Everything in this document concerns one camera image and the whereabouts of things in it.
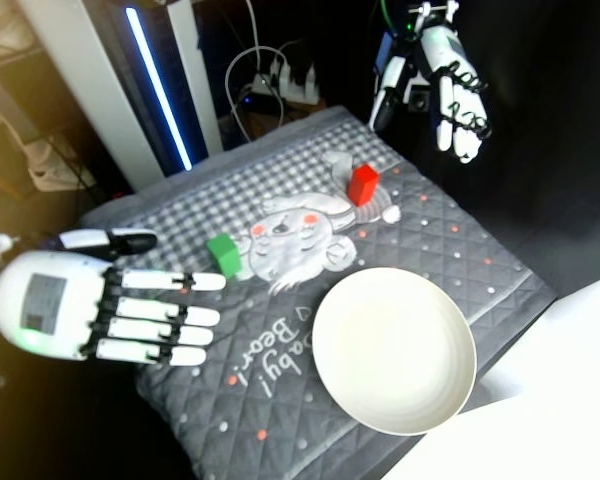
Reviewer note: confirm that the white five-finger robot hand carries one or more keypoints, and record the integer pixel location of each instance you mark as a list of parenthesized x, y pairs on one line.
[(445, 55), (45, 300)]

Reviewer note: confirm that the red block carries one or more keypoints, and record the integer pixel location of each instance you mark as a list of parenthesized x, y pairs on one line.
[(363, 185)]

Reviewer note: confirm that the green block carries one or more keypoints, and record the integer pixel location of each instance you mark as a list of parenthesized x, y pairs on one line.
[(225, 255)]

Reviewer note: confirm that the white round plate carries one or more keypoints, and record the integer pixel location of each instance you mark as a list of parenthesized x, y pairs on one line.
[(395, 350)]

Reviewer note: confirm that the white power strip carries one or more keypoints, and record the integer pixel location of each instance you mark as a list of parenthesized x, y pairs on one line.
[(285, 87)]

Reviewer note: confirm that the grey quilt with bear print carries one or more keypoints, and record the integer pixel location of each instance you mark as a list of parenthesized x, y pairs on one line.
[(260, 310)]

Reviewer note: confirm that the white robot body column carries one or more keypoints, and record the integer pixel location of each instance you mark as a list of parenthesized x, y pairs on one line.
[(105, 85)]

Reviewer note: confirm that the blue light strip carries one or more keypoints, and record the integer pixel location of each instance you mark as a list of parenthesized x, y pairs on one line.
[(157, 90)]

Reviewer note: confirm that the white panel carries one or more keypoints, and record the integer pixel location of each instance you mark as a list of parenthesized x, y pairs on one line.
[(540, 400)]

